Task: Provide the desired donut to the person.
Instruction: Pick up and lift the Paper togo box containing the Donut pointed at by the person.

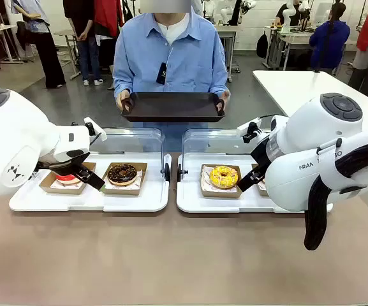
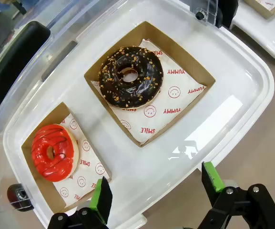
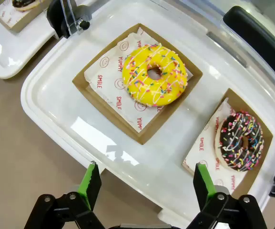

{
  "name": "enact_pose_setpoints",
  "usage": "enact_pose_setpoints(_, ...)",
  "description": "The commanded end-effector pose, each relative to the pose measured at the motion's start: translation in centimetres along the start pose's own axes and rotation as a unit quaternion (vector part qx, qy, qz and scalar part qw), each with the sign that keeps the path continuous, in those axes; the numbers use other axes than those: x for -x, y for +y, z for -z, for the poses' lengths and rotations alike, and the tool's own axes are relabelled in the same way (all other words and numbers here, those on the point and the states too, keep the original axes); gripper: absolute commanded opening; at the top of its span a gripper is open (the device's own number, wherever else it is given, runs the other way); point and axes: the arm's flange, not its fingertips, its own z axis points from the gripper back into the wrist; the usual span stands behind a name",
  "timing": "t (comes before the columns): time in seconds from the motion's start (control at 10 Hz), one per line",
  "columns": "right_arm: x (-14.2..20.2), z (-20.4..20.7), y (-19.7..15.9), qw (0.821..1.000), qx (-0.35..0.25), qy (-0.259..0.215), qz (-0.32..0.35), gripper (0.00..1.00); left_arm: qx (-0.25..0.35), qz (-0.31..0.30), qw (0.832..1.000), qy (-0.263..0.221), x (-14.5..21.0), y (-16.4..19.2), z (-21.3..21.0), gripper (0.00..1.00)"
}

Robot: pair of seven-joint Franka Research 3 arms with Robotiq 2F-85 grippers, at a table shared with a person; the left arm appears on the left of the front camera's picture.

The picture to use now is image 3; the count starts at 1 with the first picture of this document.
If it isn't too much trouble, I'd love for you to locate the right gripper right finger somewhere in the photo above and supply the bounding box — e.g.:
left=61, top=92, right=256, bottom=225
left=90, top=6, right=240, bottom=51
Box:
left=186, top=162, right=268, bottom=229

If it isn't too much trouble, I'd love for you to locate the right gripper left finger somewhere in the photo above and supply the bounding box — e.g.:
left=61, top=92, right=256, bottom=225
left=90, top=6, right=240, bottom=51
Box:
left=24, top=161, right=106, bottom=229

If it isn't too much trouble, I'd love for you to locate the yellow frosted donut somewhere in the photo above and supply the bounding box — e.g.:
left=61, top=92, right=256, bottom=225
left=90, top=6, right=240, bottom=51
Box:
left=72, top=23, right=204, bottom=146

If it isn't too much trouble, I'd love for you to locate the yellow sprinkled donut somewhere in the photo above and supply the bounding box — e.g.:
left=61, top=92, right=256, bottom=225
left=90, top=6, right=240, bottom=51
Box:
left=122, top=43, right=188, bottom=107

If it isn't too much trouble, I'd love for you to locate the white printed paper liner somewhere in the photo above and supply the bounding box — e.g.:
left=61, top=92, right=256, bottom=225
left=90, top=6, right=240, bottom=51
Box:
left=84, top=27, right=194, bottom=134
left=0, top=0, right=37, bottom=27
left=183, top=97, right=247, bottom=194

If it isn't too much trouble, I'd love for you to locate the chocolate rainbow sprinkle donut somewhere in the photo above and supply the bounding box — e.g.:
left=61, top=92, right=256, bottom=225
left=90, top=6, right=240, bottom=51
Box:
left=214, top=110, right=265, bottom=172

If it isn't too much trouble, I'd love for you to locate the sprinkled chocolate donut in box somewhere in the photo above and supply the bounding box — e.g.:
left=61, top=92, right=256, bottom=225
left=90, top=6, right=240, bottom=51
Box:
left=182, top=88, right=274, bottom=198

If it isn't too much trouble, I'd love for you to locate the chocolate nut donut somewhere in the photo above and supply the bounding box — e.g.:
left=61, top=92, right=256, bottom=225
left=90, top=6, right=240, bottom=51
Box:
left=12, top=0, right=37, bottom=11

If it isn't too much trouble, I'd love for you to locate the white display tray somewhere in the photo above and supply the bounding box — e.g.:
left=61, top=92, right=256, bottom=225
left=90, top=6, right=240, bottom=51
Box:
left=0, top=0, right=58, bottom=80
left=20, top=0, right=275, bottom=227

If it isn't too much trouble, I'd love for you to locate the clear lid with black handle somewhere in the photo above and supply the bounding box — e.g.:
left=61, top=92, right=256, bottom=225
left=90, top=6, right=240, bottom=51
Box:
left=46, top=0, right=275, bottom=198

